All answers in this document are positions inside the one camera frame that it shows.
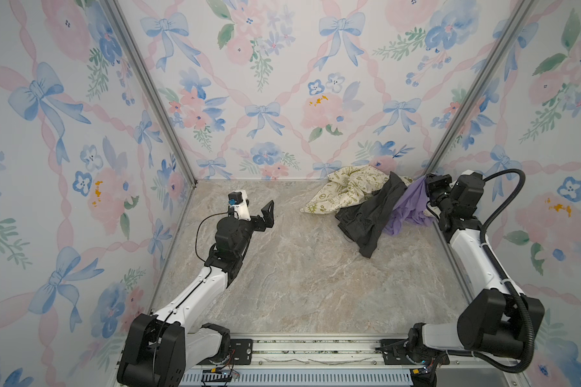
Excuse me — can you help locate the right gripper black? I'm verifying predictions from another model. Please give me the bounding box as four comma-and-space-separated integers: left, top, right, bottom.
425, 170, 454, 216

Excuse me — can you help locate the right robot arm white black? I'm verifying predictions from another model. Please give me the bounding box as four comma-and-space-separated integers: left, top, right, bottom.
403, 169, 545, 373

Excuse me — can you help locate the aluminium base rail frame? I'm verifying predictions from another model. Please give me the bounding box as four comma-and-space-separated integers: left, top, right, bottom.
177, 334, 531, 386

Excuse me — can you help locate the left aluminium corner post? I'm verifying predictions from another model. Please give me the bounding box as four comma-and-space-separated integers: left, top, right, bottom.
100, 0, 197, 190

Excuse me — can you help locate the purple cloth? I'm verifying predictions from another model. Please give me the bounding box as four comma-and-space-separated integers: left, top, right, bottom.
383, 176, 433, 235

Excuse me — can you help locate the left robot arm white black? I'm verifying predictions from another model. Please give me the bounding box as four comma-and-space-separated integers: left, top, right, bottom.
116, 190, 274, 386

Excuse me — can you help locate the right aluminium corner post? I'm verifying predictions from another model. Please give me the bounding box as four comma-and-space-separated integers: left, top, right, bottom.
422, 0, 537, 175

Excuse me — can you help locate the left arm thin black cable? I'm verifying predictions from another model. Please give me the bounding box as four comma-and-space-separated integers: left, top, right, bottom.
194, 211, 229, 264

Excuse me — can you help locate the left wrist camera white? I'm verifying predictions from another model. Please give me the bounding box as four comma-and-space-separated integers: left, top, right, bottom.
228, 190, 251, 221

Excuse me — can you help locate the black cloth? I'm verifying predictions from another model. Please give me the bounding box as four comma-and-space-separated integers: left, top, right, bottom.
335, 172, 407, 259

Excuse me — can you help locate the aluminium corner post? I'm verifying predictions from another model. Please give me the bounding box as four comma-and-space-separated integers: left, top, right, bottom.
422, 0, 537, 175
100, 0, 197, 190

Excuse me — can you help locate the cream floral patterned cloth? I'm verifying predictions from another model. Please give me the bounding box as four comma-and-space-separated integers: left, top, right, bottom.
301, 165, 414, 214

